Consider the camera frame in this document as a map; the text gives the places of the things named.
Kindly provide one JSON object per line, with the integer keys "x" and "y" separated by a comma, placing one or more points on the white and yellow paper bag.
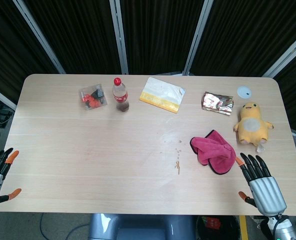
{"x": 162, "y": 95}

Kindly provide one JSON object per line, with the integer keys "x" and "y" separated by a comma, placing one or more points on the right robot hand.
{"x": 266, "y": 190}

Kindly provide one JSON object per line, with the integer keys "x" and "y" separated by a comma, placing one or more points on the grey metal partition post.
{"x": 119, "y": 37}
{"x": 39, "y": 37}
{"x": 285, "y": 57}
{"x": 197, "y": 37}

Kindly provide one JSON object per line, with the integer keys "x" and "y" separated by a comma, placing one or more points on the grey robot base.
{"x": 142, "y": 227}

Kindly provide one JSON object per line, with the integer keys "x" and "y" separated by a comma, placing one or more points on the silver foil snack wrapper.
{"x": 217, "y": 103}

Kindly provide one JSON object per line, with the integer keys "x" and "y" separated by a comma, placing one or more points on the cola bottle with red cap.
{"x": 120, "y": 94}

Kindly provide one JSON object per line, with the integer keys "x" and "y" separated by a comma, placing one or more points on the yellow plush duck toy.
{"x": 252, "y": 124}

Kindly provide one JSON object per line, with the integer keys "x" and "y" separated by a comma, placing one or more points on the clear bag of red parts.
{"x": 92, "y": 97}

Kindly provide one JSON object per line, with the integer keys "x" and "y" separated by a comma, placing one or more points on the pink microfiber cloth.
{"x": 214, "y": 152}

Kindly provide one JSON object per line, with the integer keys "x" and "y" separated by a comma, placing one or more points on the white round plastic lid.
{"x": 244, "y": 91}

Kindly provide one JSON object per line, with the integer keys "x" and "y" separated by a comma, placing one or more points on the black waste bin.
{"x": 220, "y": 226}

